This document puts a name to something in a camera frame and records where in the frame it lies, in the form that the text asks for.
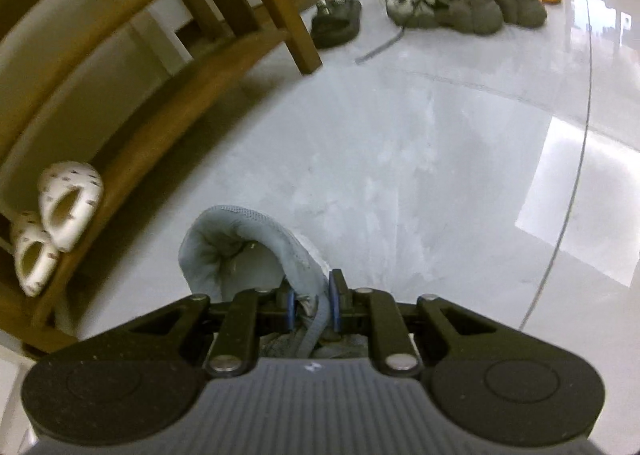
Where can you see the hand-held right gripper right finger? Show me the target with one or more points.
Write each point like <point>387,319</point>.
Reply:
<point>334,302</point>

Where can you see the black slipper with charms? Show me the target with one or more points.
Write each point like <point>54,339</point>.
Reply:
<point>337,22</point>

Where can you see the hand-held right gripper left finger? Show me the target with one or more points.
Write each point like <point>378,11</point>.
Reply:
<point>289,307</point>

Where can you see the grey sneaker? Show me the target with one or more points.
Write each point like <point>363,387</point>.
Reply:
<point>235,230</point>

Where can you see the wooden shoe rack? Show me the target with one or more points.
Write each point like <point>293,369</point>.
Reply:
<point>150,135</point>

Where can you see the white dotted slipper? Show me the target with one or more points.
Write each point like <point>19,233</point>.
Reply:
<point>85,185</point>
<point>27,235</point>

